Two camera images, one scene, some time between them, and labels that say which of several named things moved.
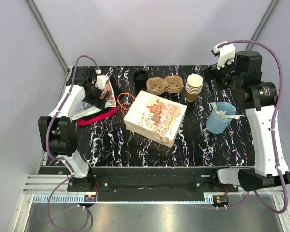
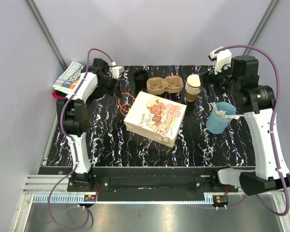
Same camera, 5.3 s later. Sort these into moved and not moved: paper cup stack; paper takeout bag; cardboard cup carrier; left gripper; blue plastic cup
Moved: left gripper
Not moved: cardboard cup carrier; blue plastic cup; paper cup stack; paper takeout bag
